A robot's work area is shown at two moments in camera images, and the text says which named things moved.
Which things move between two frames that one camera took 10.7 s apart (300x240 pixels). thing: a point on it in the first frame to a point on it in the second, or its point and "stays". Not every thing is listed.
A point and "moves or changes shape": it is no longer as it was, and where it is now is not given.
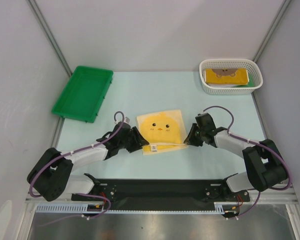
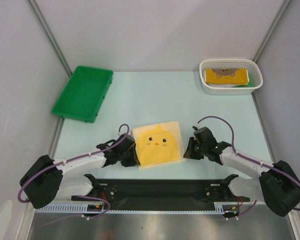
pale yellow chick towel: x=164 y=131 moves or changes shape
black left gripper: x=138 y=141 to x=133 y=161
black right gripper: x=196 y=134 to x=193 y=148
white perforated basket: x=252 y=66 stays
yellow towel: x=226 y=76 stays
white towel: x=217 y=85 stays
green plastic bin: x=83 y=95 stays
